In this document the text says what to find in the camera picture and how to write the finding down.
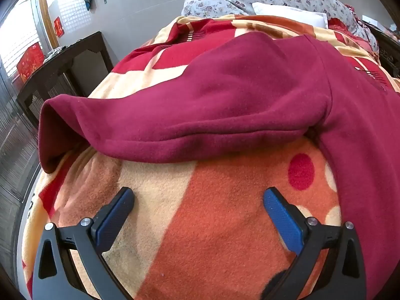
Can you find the dark wooden table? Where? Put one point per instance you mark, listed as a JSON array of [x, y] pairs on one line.
[[78, 56]]

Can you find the white pillow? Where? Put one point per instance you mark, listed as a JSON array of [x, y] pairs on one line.
[[297, 14]]

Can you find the orange red cream checked blanket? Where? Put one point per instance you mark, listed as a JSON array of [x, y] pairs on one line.
[[203, 209]]

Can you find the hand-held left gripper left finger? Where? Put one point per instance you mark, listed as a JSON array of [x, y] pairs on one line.
[[114, 222]]

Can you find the window with white grille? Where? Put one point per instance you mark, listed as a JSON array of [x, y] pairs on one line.
[[22, 34]]

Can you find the dark wooden cabinet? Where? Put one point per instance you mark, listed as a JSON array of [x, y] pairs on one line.
[[12, 147]]

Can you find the dark carved wooden nightstand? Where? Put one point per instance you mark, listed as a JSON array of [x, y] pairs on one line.
[[386, 50]]

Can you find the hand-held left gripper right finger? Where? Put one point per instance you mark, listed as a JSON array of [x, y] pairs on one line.
[[282, 222]]

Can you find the maroon fleece garment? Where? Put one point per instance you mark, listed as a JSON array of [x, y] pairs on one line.
[[234, 100]]

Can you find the red paper wall sticker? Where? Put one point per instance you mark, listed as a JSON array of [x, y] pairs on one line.
[[58, 26]]

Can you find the red gift box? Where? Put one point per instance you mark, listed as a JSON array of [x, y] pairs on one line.
[[29, 61]]

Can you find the red ruffled cloth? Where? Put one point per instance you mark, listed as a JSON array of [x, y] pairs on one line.
[[340, 22]]

